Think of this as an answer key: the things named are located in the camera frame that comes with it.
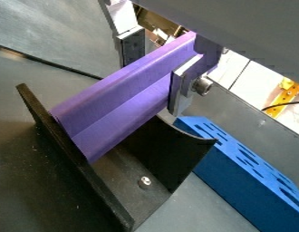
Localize black curved fixture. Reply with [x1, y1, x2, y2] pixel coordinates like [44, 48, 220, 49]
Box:
[18, 83, 215, 232]

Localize blue shape-sorting block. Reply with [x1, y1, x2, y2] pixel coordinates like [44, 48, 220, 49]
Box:
[175, 116, 299, 232]

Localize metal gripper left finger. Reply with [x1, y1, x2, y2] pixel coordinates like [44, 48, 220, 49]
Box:
[99, 0, 146, 67]

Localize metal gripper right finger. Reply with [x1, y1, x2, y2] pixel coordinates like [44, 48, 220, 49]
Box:
[167, 53, 215, 118]

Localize purple star-profile bar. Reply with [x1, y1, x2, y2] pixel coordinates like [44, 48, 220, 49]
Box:
[48, 30, 224, 165]

